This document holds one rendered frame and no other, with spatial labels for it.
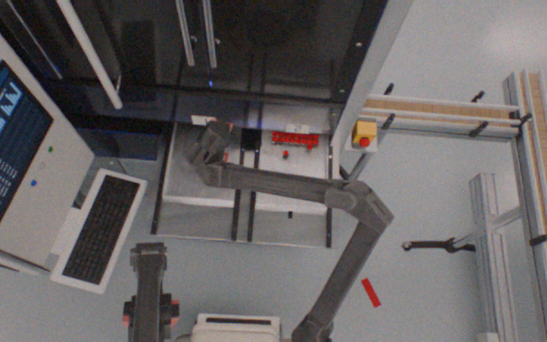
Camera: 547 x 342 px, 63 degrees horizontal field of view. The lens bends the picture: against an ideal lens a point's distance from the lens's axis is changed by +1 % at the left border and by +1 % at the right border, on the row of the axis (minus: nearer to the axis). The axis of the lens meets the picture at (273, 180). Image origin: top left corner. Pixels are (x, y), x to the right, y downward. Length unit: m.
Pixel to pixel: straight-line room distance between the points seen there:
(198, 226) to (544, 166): 1.33
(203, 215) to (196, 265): 0.89
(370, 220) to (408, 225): 1.71
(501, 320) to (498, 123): 0.82
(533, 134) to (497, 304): 0.72
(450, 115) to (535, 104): 0.39
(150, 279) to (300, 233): 0.74
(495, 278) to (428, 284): 0.56
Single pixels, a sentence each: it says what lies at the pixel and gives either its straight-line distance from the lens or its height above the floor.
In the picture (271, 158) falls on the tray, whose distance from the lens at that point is 1.70.
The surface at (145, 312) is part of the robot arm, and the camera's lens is 0.95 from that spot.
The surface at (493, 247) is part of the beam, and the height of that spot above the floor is 0.54.
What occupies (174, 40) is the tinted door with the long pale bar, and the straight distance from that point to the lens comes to 1.28.
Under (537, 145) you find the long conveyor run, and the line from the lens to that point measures 1.97.
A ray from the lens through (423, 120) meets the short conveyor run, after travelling 1.86.
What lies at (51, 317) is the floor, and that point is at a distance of 2.64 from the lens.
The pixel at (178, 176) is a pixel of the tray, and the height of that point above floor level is 0.88.
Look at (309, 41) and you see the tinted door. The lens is 1.23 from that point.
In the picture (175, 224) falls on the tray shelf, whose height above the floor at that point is 0.88.
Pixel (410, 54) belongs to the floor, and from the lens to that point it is 3.26.
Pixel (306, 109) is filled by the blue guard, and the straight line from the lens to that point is 1.50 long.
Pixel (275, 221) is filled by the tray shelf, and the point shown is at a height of 0.88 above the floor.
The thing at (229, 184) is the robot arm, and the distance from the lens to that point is 1.14.
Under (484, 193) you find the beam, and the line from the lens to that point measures 2.28.
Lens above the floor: 2.44
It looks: 69 degrees down
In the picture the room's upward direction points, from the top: 9 degrees clockwise
